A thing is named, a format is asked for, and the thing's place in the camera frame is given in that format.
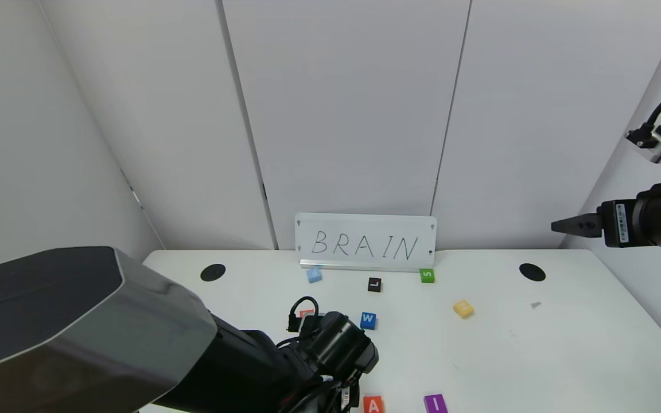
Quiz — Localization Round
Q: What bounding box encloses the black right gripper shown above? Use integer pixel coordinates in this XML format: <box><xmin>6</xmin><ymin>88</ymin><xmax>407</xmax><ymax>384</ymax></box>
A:
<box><xmin>551</xmin><ymin>192</ymin><xmax>661</xmax><ymax>248</ymax></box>

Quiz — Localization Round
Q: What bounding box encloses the white sign holder board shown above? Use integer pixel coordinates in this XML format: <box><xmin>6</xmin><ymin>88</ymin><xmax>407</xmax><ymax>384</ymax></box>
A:
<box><xmin>295</xmin><ymin>213</ymin><xmax>437</xmax><ymax>268</ymax></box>

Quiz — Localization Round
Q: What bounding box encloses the aluminium sign holder rail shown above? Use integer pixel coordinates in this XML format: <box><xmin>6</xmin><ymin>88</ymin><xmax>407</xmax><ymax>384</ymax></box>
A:
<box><xmin>300</xmin><ymin>261</ymin><xmax>431</xmax><ymax>274</ymax></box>

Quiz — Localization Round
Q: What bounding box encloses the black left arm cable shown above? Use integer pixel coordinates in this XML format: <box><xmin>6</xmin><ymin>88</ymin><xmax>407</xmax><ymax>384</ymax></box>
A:
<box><xmin>287</xmin><ymin>296</ymin><xmax>320</xmax><ymax>334</ymax></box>

